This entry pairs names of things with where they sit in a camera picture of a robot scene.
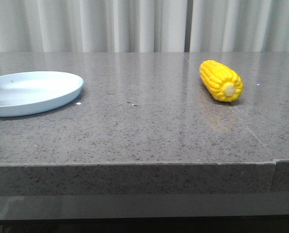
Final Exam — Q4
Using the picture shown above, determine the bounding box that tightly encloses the light blue round plate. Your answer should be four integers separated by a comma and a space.
0, 71, 83, 117

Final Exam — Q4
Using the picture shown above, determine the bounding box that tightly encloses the yellow corn cob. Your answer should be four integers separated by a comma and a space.
199, 60, 244, 102

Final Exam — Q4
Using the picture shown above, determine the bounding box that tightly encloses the white pleated curtain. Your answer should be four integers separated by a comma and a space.
0, 0, 289, 52

